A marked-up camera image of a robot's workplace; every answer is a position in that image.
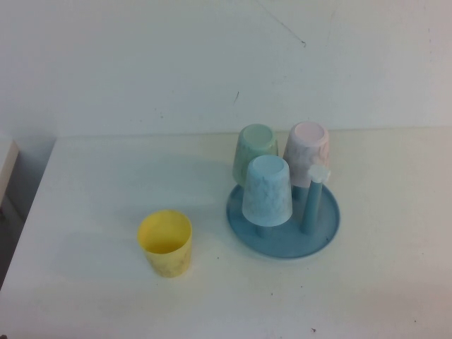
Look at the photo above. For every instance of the yellow plastic cup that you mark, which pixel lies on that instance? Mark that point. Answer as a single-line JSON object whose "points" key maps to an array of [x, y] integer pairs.
{"points": [[166, 243]]}

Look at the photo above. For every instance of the mint green plastic cup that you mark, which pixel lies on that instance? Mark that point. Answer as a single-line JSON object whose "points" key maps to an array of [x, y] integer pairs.
{"points": [[252, 144]]}

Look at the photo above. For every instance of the light blue plastic cup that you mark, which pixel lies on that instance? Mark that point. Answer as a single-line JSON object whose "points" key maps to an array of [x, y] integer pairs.
{"points": [[266, 194]]}

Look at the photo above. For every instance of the pale pink plastic cup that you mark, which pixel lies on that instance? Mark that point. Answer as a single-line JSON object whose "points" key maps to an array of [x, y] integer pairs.
{"points": [[305, 146]]}

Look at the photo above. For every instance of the blue round cup stand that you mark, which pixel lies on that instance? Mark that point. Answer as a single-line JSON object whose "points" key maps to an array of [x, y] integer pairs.
{"points": [[282, 243]]}

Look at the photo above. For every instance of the beige wooden board edge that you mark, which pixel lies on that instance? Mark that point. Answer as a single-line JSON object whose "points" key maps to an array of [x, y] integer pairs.
{"points": [[7, 166]]}

